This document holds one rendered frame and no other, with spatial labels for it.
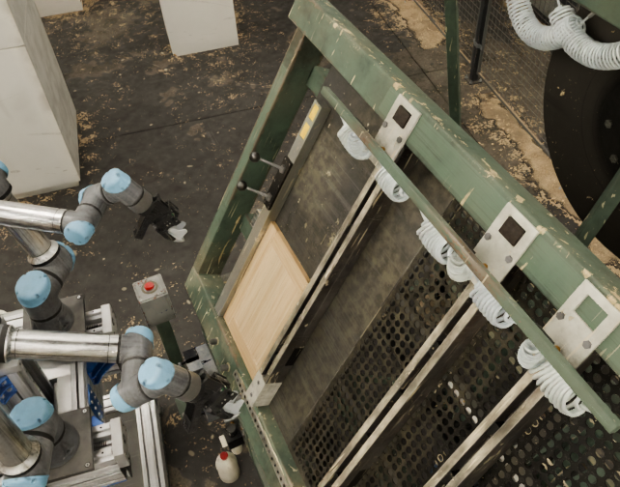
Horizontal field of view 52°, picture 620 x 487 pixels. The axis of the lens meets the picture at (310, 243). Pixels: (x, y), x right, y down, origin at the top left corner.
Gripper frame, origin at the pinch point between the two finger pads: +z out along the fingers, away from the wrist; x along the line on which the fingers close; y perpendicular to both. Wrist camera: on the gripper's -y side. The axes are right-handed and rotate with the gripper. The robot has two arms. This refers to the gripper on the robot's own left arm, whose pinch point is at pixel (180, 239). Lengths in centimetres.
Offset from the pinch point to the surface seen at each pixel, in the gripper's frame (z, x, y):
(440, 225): -29, -74, 79
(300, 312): 21.7, -36.1, 25.6
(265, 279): 29.4, -9.3, 13.5
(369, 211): -2, -36, 63
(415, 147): -18, -40, 83
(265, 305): 33.4, -16.4, 9.0
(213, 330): 45.1, -4.3, -20.2
